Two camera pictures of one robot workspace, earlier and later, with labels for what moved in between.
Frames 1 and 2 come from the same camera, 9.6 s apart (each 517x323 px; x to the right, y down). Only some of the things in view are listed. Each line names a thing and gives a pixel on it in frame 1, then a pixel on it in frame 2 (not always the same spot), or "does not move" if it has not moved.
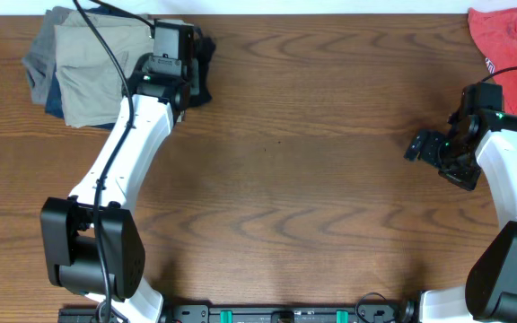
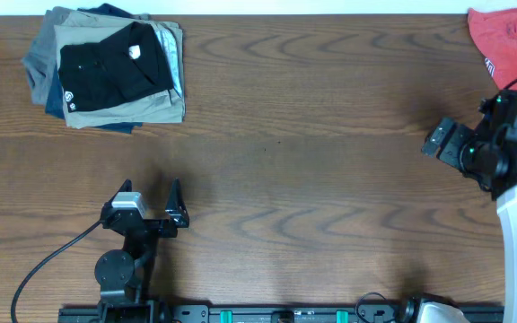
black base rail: (257, 314) does not move
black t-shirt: (205, 48) → (126, 65)
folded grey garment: (40, 63) does not move
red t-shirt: (513, 46) does not move
